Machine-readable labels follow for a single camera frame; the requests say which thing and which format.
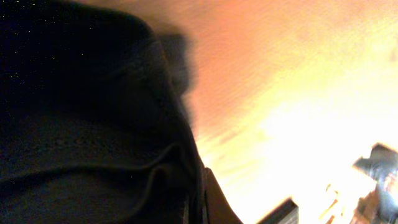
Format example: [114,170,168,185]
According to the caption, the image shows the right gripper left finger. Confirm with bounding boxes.
[205,168,242,224]

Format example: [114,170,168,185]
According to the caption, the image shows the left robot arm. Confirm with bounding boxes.
[350,144,397,224]

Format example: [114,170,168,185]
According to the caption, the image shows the black leggings with coral cuffs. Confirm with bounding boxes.
[1,1,208,223]

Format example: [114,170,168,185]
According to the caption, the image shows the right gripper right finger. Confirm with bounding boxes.
[257,198,299,224]

